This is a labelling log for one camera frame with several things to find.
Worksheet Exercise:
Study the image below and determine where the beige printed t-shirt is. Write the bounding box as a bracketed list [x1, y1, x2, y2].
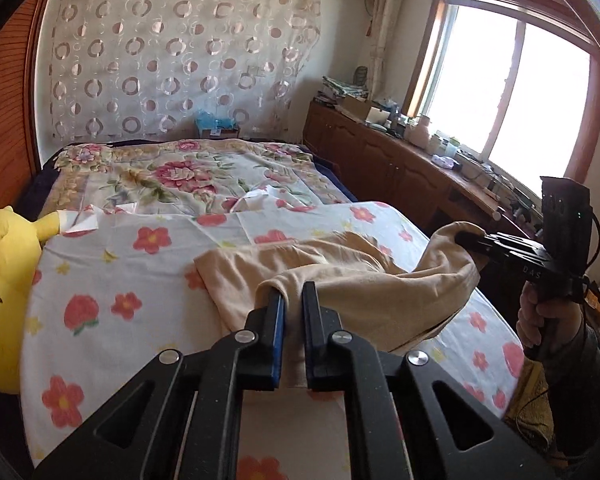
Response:
[195, 221, 486, 387]

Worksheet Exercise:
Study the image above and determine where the person right hand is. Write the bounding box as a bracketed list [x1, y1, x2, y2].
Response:
[516, 282, 583, 356]

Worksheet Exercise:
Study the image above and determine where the pink bottle on sill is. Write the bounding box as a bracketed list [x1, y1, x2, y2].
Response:
[408, 115, 430, 150]

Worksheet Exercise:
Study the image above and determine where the wooden sideboard cabinet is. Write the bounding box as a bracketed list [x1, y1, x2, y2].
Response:
[302, 101, 527, 236]

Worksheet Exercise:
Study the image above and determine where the white flower print sheet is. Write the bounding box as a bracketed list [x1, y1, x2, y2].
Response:
[20, 191, 524, 479]

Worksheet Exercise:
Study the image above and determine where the cardboard box on cabinet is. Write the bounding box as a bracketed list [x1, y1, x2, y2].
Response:
[337, 94, 373, 122]

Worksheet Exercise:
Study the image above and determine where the floral rose blanket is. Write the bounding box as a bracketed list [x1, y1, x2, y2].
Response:
[35, 139, 353, 217]

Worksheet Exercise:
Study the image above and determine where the stack of papers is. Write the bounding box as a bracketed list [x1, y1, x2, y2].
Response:
[321, 76, 368, 101]

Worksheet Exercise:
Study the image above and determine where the blue tissue box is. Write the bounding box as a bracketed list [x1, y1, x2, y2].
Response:
[195, 110, 240, 140]

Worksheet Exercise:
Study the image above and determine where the yellow plush toy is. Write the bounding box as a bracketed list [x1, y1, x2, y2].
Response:
[0, 206, 69, 394]

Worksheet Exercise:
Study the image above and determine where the tied window curtain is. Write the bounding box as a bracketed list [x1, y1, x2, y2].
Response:
[367, 0, 402, 99]

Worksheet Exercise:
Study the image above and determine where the sheer circle pattern curtain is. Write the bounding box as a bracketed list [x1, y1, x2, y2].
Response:
[41, 0, 321, 144]

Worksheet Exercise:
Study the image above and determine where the window with wooden frame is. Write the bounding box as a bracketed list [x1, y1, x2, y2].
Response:
[404, 0, 600, 195]

